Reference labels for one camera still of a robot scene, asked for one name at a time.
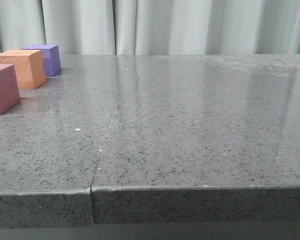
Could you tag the orange foam cube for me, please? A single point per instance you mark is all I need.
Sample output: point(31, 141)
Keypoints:
point(29, 66)

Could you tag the grey-green curtain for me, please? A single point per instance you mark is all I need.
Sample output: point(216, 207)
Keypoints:
point(153, 27)

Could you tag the purple foam cube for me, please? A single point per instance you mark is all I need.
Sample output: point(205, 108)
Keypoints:
point(51, 57)

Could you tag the pink foam cube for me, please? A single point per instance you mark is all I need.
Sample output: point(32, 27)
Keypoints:
point(9, 91)

